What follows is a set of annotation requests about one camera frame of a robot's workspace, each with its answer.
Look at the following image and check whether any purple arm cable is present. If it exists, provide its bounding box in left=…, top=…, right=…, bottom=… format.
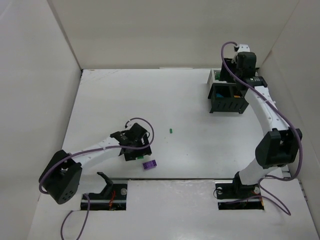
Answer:
left=38, top=117, right=155, bottom=240
left=221, top=41, right=304, bottom=217

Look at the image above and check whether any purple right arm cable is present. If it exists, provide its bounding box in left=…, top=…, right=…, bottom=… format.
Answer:
left=221, top=41, right=304, bottom=217

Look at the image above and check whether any white slotted container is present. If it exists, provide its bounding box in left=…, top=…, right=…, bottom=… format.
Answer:
left=207, top=68, right=223, bottom=85

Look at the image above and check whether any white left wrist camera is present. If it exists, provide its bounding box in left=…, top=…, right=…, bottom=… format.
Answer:
left=124, top=121, right=133, bottom=129

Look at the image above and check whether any black slotted container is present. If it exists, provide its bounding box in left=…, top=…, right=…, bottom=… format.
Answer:
left=207, top=83, right=249, bottom=114

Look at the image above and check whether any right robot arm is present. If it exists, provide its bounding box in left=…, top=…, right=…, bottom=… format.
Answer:
left=216, top=49, right=302, bottom=200

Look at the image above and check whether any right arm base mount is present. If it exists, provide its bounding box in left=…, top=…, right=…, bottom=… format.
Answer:
left=213, top=174, right=265, bottom=211

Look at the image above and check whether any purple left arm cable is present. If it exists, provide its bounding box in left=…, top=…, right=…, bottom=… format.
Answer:
left=38, top=117, right=155, bottom=240

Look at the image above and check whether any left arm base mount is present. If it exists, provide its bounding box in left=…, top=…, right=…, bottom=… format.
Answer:
left=80, top=172, right=128, bottom=211

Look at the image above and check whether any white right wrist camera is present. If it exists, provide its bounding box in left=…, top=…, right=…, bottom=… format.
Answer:
left=233, top=44, right=251, bottom=53

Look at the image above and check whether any purple lego brick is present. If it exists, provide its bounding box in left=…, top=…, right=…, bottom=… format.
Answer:
left=142, top=159, right=157, bottom=170

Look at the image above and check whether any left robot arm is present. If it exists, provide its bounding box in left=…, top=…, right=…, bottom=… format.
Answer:
left=38, top=122, right=154, bottom=205

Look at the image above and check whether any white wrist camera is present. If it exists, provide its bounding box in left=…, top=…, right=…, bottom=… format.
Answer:
left=233, top=44, right=251, bottom=53
left=124, top=121, right=133, bottom=129

